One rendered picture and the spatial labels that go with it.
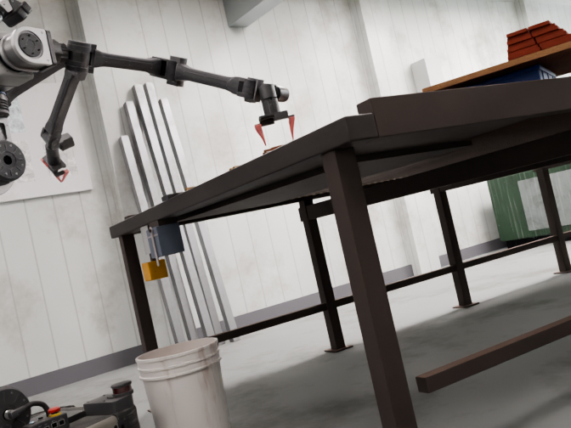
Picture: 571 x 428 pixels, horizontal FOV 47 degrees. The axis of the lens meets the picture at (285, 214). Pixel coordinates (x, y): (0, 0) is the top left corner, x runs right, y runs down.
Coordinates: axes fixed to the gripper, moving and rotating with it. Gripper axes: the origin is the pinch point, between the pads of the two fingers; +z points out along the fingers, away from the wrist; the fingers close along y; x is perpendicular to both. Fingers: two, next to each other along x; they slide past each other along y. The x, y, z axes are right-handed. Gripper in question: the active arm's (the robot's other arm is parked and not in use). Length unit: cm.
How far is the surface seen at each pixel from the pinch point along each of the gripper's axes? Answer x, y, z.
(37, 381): -239, 180, 85
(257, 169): 40.7, 11.4, 13.2
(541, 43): 17, -91, -9
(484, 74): 35, -62, 0
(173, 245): -41, 48, 25
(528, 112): 54, -63, 17
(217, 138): -337, 24, -68
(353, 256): 71, -5, 42
